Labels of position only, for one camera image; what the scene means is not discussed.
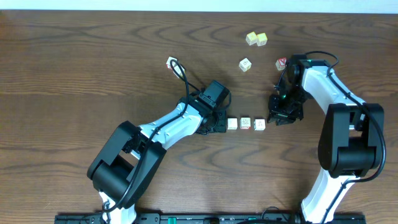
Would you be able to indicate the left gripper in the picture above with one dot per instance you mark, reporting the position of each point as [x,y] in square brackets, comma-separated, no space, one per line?
[219,123]

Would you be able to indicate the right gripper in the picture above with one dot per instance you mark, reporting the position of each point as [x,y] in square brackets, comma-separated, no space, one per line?
[276,112]

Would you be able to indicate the wooden block plain top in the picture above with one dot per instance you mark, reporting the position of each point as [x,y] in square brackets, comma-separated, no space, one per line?
[232,123]

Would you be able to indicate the wooden block red side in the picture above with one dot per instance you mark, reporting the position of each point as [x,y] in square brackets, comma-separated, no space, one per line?
[259,124]

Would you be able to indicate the wooden block soccer ball A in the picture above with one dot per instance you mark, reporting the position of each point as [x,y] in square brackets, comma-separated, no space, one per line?
[245,123]

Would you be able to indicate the wooden block yellow K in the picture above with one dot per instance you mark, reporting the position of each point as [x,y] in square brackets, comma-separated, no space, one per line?
[178,71]

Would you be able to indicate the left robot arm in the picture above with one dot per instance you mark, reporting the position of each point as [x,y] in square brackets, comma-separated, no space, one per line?
[124,168]

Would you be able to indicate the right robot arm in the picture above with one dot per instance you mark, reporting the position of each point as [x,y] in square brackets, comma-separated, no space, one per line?
[351,149]

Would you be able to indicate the red V wooden block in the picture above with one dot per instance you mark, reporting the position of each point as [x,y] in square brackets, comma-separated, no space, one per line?
[281,63]

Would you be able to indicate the wooden block red print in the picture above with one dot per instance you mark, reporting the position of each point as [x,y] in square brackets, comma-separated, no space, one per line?
[168,62]

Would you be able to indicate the yellow framed wooden block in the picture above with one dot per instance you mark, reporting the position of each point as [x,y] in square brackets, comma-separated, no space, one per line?
[261,39]

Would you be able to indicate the wooden block yellow print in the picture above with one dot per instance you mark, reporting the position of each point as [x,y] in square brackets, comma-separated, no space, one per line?
[251,38]

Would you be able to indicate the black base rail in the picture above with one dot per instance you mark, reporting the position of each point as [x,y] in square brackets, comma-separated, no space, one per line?
[156,218]

